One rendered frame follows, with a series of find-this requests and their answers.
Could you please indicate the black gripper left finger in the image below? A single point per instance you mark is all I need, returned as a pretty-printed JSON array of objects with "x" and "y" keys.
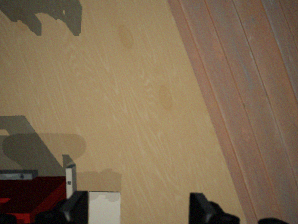
[{"x": 75, "y": 209}]

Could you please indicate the red plastic crate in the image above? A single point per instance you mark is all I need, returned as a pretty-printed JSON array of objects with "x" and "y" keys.
[{"x": 26, "y": 198}]

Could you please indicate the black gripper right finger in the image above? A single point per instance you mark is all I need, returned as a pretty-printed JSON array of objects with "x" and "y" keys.
[{"x": 202, "y": 212}]

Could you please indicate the white paper pick list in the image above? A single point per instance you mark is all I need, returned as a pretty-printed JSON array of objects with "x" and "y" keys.
[{"x": 104, "y": 207}]

